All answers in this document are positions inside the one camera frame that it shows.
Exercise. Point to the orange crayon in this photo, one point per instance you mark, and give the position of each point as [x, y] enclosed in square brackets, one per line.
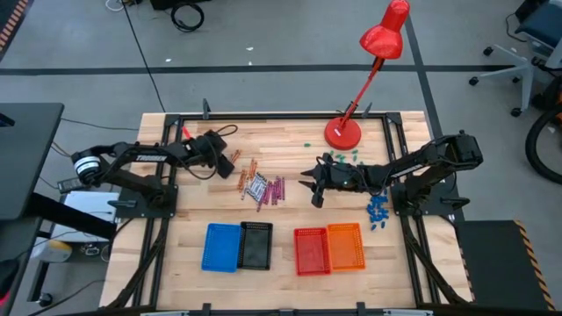
[253, 169]
[238, 155]
[250, 168]
[256, 170]
[234, 155]

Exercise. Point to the black floor box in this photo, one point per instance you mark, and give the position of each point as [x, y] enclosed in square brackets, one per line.
[167, 3]

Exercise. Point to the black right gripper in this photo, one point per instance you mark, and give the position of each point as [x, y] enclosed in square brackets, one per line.
[351, 180]

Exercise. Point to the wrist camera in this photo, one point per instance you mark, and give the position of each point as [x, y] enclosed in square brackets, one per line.
[216, 141]
[336, 177]

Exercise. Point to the red plastic basket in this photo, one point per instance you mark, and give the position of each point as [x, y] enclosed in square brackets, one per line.
[311, 252]

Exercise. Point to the black platform striped edge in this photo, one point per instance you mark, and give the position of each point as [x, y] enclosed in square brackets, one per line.
[492, 263]

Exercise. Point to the black metal table frame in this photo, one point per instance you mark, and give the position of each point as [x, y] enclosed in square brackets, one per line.
[281, 117]

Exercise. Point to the yellow white device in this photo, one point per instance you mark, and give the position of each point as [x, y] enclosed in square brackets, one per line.
[52, 251]

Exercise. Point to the red desk lamp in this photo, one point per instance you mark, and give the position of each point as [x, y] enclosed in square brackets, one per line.
[342, 134]

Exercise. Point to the black orange machine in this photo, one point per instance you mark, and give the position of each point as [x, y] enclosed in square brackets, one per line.
[553, 94]

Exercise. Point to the orange plastic basket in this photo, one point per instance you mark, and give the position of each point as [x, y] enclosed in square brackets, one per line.
[347, 246]

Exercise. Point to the white box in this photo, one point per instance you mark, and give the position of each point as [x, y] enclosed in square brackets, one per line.
[88, 204]

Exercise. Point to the white office chair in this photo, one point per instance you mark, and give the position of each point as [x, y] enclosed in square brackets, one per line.
[527, 74]

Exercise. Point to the black round foot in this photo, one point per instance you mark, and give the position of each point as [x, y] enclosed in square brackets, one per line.
[44, 299]

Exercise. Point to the black desk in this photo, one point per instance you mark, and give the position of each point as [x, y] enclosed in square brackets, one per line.
[26, 158]

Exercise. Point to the brown crayon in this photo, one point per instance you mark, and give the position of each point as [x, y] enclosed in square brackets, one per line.
[240, 181]
[244, 181]

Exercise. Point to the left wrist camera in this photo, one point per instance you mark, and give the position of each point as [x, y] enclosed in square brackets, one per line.
[216, 141]

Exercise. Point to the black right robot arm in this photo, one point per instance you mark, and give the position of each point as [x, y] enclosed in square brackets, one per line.
[412, 169]

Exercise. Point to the blue plastic basket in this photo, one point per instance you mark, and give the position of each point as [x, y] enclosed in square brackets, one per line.
[221, 248]

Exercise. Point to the red tag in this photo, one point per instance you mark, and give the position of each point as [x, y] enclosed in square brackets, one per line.
[186, 131]

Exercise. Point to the black plastic basket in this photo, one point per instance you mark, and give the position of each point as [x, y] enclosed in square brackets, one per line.
[254, 246]

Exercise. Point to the black mat striped edge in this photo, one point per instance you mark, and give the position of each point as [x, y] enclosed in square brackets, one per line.
[9, 17]

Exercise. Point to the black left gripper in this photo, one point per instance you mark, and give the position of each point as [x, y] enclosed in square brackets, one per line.
[204, 155]

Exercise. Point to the black power adapter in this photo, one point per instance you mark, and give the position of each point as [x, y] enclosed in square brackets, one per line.
[70, 185]

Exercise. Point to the black table edge clamp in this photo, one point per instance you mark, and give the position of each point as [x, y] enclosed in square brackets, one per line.
[205, 109]
[367, 109]
[361, 308]
[206, 309]

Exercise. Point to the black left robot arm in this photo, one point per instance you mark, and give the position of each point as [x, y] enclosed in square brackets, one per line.
[149, 158]

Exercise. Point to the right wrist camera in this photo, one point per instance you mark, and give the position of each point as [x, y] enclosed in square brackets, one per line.
[336, 177]

